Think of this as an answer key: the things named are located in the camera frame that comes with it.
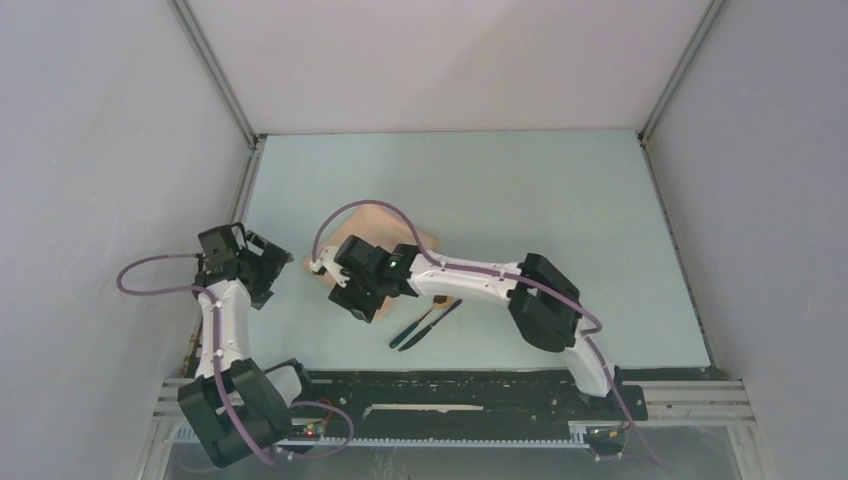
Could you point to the left side aluminium rail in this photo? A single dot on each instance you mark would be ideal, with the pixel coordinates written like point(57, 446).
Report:
point(245, 180)

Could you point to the aluminium front frame rail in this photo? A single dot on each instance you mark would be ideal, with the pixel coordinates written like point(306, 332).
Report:
point(673, 403)

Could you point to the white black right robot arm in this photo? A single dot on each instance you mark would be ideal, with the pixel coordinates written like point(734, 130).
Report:
point(542, 302)

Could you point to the aluminium corner post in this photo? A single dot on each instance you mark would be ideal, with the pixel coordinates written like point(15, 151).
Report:
point(698, 39)
point(204, 51)

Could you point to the left aluminium corner post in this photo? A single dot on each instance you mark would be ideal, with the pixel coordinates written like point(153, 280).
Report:
point(204, 51)

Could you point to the grey slotted cable duct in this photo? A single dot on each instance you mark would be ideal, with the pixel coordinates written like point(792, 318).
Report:
point(573, 439)

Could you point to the black table knife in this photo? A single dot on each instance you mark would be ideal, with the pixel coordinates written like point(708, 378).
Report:
point(417, 337)

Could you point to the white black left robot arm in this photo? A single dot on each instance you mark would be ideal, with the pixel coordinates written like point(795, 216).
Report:
point(234, 406)

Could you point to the peach satin napkin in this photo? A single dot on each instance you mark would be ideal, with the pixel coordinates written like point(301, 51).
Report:
point(379, 227)

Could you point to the gold spoon dark handle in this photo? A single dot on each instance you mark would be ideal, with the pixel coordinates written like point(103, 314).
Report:
point(438, 303)

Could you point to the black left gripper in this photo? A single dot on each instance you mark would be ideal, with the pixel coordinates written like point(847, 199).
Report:
point(271, 261)

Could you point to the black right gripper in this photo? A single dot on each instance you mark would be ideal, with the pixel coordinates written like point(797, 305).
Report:
point(346, 295)

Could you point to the right aluminium corner post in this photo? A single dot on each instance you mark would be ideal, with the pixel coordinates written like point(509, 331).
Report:
point(698, 39)

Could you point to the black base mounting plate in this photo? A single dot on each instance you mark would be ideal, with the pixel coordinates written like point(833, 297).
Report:
point(552, 393)

